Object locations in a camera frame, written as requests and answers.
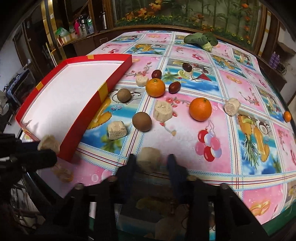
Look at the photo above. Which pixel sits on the red white tray box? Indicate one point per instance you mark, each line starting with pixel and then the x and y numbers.
pixel 64 103

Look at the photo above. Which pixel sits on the colourful fruit print tablecloth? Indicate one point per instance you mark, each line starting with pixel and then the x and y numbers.
pixel 253 151

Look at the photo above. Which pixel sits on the glass plant display cabinet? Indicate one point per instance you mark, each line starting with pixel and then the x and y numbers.
pixel 230 19

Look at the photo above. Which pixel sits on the bottles on left counter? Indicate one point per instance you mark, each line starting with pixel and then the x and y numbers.
pixel 82 26

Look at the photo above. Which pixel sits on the dark red date far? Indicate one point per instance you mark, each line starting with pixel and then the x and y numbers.
pixel 187 67

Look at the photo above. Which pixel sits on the dark red date near orange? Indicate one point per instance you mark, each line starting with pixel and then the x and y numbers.
pixel 174 87

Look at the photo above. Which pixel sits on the small orange far right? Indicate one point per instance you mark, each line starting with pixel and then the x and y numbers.
pixel 287 116

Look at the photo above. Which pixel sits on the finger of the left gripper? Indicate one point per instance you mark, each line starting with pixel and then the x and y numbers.
pixel 10 145
pixel 33 161

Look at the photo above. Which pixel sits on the beige cake chunk small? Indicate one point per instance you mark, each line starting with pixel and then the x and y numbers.
pixel 141 81

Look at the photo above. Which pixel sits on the purple bottles on shelf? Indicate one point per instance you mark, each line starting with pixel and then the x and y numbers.
pixel 274 60

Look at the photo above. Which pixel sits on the beige cake cube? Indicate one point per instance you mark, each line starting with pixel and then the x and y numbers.
pixel 116 130

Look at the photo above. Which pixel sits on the medium orange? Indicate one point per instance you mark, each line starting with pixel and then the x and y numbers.
pixel 155 87

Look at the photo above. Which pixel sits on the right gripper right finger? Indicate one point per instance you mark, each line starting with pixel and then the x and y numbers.
pixel 178 176

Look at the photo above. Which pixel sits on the brown round fruit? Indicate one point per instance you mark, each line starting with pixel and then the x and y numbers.
pixel 124 95
pixel 142 121

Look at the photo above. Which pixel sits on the large orange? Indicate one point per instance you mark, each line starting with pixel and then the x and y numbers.
pixel 200 109

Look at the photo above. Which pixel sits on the dark red date left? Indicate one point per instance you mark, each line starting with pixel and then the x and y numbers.
pixel 156 74

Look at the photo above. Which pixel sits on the beige cake chunk front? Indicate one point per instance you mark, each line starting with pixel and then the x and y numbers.
pixel 149 159

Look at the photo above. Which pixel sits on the green leafy vegetable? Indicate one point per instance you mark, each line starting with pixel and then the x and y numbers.
pixel 204 40

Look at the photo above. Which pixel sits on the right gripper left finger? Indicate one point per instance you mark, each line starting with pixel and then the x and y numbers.
pixel 125 176

